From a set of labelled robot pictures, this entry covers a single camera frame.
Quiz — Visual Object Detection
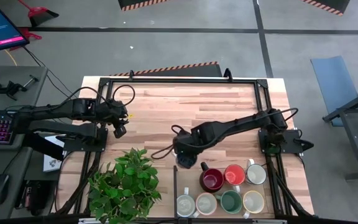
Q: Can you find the black electronics box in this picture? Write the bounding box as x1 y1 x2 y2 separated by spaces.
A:
16 179 57 217

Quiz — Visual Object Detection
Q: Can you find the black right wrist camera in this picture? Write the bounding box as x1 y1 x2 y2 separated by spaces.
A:
178 151 196 164

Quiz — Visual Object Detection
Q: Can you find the orange mug white handle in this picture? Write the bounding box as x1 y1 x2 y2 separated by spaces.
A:
224 164 247 194

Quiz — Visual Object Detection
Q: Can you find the black mug red interior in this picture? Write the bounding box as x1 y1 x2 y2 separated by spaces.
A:
199 161 225 194

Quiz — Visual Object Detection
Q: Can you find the potted green leafy plant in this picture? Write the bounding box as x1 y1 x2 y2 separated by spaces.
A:
87 147 163 224

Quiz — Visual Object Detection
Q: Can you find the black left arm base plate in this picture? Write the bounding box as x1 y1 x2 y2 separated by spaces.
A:
62 127 109 153

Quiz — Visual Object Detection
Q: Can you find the black hazard striped ramp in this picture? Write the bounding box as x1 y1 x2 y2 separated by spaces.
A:
300 0 351 16
117 0 170 12
109 61 223 78

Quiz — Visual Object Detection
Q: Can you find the silver metal rail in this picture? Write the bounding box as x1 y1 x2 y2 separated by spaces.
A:
78 218 287 224

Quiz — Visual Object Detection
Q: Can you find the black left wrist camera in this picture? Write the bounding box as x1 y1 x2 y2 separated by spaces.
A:
112 122 128 139

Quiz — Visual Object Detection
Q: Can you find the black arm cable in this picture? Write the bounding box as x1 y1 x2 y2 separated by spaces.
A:
150 124 183 160
53 84 135 108

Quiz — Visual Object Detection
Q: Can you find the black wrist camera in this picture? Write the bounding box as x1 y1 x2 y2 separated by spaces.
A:
178 151 196 164
112 122 128 139

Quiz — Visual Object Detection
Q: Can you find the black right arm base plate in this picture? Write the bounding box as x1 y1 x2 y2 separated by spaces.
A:
259 129 306 155

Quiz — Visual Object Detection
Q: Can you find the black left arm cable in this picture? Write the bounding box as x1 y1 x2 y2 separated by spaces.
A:
53 84 135 108

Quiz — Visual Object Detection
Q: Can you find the red lattice patterned mug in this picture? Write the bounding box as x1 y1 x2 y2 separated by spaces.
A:
176 186 197 218

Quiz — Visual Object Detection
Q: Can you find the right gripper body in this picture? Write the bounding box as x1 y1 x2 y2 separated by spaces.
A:
174 129 203 155

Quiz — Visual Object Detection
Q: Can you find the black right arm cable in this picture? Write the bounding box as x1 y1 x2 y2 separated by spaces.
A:
150 124 183 160

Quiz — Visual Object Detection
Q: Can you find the blue floor mat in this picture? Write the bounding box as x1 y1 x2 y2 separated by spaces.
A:
310 55 358 128

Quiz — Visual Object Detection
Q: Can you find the red and black dustpan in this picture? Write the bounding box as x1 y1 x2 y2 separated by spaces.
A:
17 0 60 27

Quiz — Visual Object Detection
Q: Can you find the blue mug white handle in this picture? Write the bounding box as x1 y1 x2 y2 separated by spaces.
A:
176 154 198 170

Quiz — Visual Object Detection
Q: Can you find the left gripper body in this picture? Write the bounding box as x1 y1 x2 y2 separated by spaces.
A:
97 98 122 124

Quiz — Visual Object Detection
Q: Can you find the yellow cable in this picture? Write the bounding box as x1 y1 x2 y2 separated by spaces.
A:
4 49 18 67

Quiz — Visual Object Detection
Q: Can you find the red plastic tool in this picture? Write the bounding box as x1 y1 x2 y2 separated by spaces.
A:
9 27 42 50

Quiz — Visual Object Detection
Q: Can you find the yellow dotted white mug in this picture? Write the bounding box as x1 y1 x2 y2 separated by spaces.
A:
193 192 218 218

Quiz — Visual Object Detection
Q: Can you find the green mug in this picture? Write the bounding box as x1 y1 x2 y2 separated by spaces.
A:
215 190 244 215

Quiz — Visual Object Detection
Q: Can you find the navy patterned white mug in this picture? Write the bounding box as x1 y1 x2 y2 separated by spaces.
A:
245 158 268 186

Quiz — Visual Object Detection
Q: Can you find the grey metal rod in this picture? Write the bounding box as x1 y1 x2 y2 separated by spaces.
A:
22 74 39 90

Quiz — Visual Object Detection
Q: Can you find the white printed box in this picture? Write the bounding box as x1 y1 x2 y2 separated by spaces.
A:
43 134 68 173

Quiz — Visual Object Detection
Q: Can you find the black metal stand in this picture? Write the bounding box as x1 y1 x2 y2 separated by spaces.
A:
321 81 358 182

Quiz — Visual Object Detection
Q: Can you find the black aluminium rig frame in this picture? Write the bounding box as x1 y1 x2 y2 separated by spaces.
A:
52 76 316 220

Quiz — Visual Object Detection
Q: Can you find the black metal divider frame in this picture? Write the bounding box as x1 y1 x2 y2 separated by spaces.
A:
172 165 180 219

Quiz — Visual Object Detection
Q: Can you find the cream yellow mug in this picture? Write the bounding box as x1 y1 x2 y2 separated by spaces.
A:
242 190 265 220

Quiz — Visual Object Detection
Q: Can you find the black monitor cable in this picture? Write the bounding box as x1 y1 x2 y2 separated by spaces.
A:
22 46 68 97

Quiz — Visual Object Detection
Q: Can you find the black clamp gadget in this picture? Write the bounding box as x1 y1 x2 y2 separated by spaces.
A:
0 80 27 101

